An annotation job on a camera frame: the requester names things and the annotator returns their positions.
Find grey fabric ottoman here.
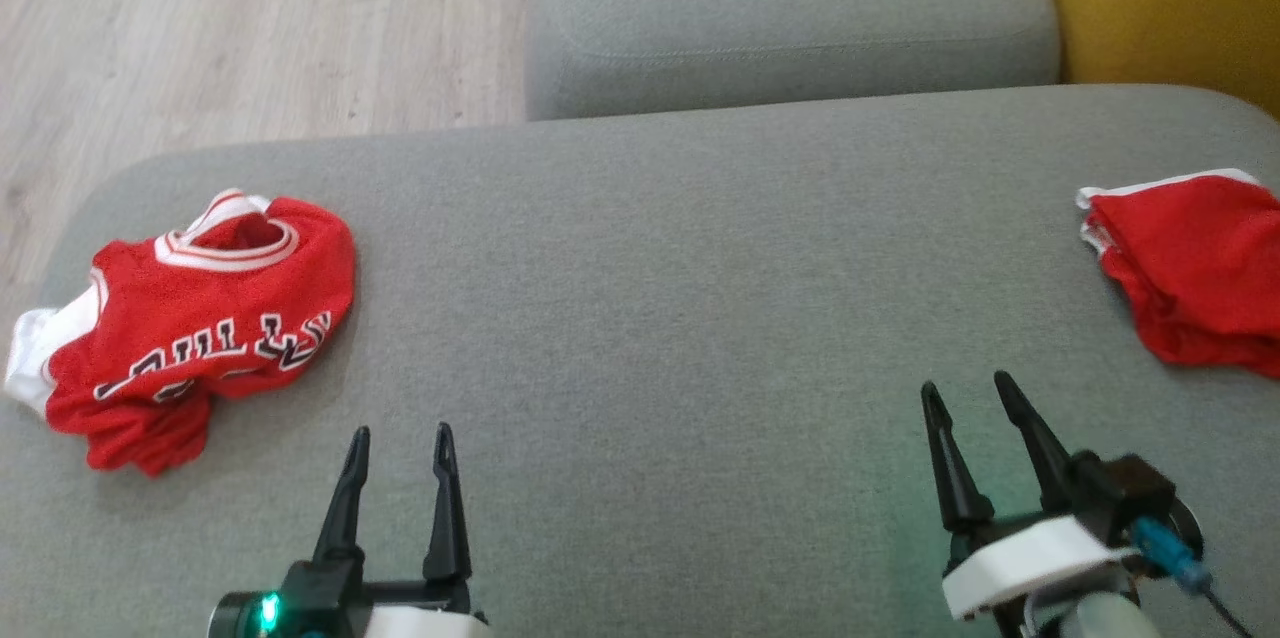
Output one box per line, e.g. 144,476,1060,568
524,0,1063,122

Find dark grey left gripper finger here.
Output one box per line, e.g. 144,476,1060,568
312,426,371,564
423,422,472,584

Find red shorts with white stripe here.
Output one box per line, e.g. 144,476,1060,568
1076,168,1280,379

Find red jersey with white trim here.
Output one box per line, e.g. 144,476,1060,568
3,188,357,477

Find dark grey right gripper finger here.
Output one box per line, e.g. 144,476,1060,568
993,371,1077,511
920,381,996,532

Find large grey sofa seat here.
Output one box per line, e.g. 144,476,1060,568
0,84,1280,638

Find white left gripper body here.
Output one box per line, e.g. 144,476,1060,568
208,560,493,638

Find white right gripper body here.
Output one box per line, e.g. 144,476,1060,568
943,511,1141,621

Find blue plug black cable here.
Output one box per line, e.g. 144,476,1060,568
1130,516,1256,638

